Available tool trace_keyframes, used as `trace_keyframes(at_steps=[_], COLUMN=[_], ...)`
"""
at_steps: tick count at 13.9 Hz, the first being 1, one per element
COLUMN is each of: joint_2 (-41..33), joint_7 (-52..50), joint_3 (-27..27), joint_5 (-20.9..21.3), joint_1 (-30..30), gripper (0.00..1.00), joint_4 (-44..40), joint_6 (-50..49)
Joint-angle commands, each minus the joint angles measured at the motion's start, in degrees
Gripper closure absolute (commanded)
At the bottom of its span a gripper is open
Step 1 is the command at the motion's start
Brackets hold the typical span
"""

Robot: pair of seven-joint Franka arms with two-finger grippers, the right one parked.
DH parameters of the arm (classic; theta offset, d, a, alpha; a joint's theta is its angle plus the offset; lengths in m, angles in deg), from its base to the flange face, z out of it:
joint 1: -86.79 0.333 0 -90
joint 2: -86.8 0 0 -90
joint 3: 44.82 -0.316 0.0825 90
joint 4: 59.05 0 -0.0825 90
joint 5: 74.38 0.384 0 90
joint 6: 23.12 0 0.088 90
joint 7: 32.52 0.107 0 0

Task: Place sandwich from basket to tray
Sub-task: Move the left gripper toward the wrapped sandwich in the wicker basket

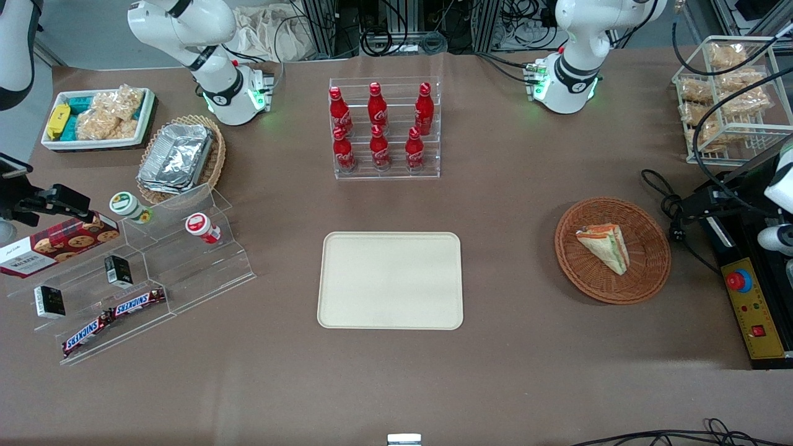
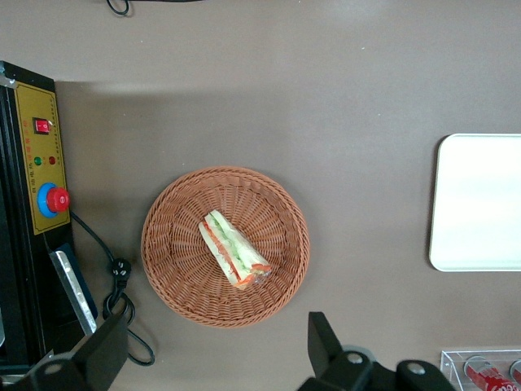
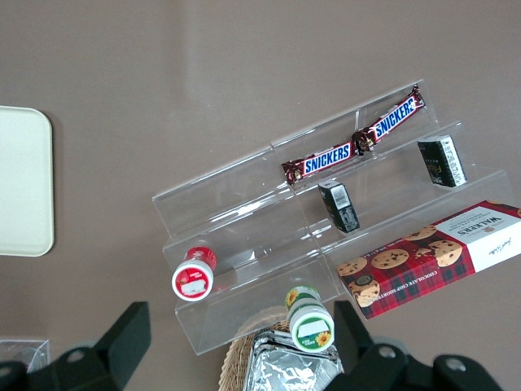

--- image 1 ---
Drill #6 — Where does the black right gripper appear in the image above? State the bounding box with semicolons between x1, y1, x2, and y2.
0;177;92;229

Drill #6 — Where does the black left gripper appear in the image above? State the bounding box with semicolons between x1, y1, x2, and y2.
679;178;776;220

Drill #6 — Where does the triangular sandwich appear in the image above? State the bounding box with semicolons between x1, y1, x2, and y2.
576;223;631;276

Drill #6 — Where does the round brown wicker basket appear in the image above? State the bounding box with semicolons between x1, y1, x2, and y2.
554;196;672;305

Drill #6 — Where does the silver foil tray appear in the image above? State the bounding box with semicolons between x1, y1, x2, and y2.
137;175;206;196
141;123;214;188

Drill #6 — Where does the oval light wicker basket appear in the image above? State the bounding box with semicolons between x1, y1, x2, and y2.
136;114;227;207

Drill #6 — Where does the beige rectangular tray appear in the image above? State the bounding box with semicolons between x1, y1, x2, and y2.
317;232;465;331

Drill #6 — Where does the red tartan cookie box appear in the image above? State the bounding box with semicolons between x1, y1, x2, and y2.
0;212;121;279

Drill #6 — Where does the black appliance box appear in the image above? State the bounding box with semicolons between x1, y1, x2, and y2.
689;162;793;370

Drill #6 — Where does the grey metal bar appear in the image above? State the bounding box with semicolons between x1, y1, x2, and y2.
721;147;786;185

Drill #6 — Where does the green lid yogurt cup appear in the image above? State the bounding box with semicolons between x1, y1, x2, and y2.
109;191;153;225

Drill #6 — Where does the yellow snack packet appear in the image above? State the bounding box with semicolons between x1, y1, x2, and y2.
46;103;71;141

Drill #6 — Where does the small black box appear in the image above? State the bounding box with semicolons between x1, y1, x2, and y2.
33;285;67;320
103;254;134;289

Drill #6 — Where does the yellow control panel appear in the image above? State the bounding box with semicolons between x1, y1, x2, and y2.
720;256;786;361

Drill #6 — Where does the brown snickers bar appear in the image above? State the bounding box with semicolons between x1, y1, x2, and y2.
61;311;115;359
110;287;167;318

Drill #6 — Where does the white plastic bin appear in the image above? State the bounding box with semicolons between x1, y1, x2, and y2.
41;87;156;152

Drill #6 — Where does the clear acrylic stepped stand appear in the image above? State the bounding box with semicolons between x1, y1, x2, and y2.
6;182;257;367

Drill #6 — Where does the red lid yogurt cup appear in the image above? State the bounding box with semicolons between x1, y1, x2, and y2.
185;212;222;245

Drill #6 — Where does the red cola bottle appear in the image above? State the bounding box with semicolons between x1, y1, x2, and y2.
405;126;426;170
332;126;357;173
414;82;435;135
328;86;354;136
367;82;389;128
369;124;392;171

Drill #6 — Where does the beige cloth bag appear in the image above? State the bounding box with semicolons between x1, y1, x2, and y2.
234;5;318;63

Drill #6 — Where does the clear acrylic bottle rack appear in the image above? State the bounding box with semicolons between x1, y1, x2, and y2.
328;76;442;181

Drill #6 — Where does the black power cable with plug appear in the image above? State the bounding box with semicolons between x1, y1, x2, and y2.
641;168;723;275

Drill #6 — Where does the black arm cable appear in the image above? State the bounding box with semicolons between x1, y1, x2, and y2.
672;15;793;202

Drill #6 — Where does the white wire basket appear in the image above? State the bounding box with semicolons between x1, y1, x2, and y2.
672;35;793;167

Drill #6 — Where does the black cable bundle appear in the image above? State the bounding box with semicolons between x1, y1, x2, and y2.
569;418;793;446

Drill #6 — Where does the black base cable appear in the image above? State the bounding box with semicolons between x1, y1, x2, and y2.
222;15;310;84
475;51;541;85

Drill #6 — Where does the aluminium frame post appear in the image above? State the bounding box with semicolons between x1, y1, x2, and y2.
301;0;340;58
473;0;503;54

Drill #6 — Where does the coiled black cable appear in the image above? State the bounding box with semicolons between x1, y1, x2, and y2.
361;28;411;58

